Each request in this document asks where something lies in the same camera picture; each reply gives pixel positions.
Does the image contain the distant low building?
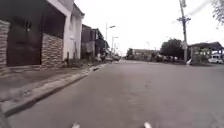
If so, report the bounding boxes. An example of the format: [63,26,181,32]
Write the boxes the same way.
[132,48,160,61]

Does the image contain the open roofed shelter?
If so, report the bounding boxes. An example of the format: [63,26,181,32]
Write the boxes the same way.
[188,41,224,65]

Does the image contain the grey concrete sidewalk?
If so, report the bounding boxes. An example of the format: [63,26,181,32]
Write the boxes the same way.
[0,62,109,104]

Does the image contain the grey asphalt road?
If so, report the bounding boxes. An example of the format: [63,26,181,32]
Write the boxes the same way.
[6,59,224,128]

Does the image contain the building with stone-clad pillars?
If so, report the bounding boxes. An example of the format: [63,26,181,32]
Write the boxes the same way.
[0,0,73,76]

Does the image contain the white vehicle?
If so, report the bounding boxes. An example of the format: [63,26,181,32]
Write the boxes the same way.
[207,55,224,65]

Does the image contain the dark building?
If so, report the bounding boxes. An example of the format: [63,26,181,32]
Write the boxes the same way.
[80,24,107,61]

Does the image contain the white building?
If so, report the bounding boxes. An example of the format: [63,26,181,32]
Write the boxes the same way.
[62,3,86,62]

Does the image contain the dark green tree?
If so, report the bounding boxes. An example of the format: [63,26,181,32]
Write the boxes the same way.
[159,38,185,61]

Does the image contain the concrete kerb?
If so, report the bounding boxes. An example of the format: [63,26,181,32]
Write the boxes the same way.
[1,62,111,118]

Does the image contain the utility pole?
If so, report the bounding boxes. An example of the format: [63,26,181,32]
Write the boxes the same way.
[176,0,192,64]

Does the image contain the tree branches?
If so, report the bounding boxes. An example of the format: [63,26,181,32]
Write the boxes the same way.
[211,0,224,26]

